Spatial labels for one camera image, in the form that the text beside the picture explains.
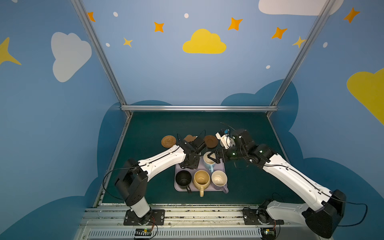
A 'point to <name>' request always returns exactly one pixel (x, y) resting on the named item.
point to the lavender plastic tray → (220, 166)
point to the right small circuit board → (268, 233)
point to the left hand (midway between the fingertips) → (192, 163)
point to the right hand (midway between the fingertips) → (215, 152)
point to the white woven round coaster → (230, 142)
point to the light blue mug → (209, 162)
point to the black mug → (183, 179)
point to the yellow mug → (201, 179)
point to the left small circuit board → (143, 232)
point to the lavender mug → (219, 179)
